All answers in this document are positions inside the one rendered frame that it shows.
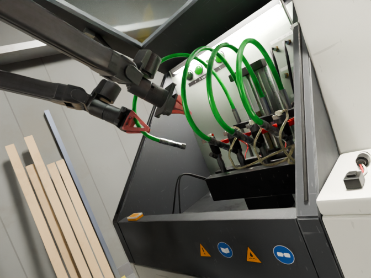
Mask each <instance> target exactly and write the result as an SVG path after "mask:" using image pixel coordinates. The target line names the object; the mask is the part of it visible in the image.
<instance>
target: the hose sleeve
mask: <svg viewBox="0 0 371 278"><path fill-rule="evenodd" d="M159 143H161V144H164V145H169V146H173V147H178V148H181V146H182V144H181V143H179V142H175V141H171V140H167V139H164V138H160V141H159Z"/></svg>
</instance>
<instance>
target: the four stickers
mask: <svg viewBox="0 0 371 278"><path fill-rule="evenodd" d="M215 243H216V246H217V248H218V250H219V253H220V255H221V257H222V258H234V259H235V256H234V254H233V251H232V249H231V247H230V244H229V242H215ZM194 244H195V246H196V248H197V250H198V253H199V255H200V257H208V258H212V256H211V254H210V251H209V249H208V247H207V244H206V243H205V242H194ZM270 245H271V248H272V251H273V254H274V257H275V260H276V262H277V263H280V264H287V265H294V266H297V263H296V260H295V257H294V254H293V251H292V248H291V246H287V245H276V244H270ZM240 248H241V250H242V253H243V255H244V258H245V261H246V262H250V263H258V264H263V263H262V260H261V257H260V255H259V252H258V250H257V247H256V246H252V245H240Z"/></svg>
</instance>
